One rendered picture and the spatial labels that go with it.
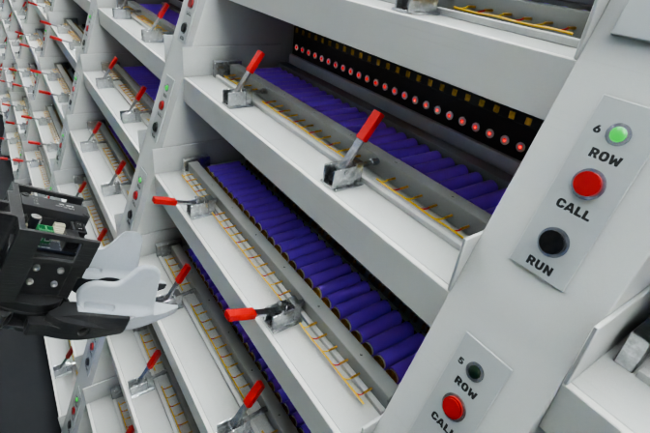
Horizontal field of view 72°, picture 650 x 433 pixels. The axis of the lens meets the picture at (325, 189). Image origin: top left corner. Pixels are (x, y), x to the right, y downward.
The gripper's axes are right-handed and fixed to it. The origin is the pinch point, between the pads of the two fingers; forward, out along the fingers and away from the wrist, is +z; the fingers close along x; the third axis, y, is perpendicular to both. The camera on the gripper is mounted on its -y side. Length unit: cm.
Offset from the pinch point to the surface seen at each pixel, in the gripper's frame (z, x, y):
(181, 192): 16.3, 33.7, -1.3
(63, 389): 30, 64, -75
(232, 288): 14.7, 7.8, -2.5
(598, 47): 7.8, -19.2, 35.7
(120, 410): 29, 36, -54
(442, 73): 9.8, -7.6, 31.3
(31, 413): 28, 70, -90
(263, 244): 18.9, 11.5, 2.9
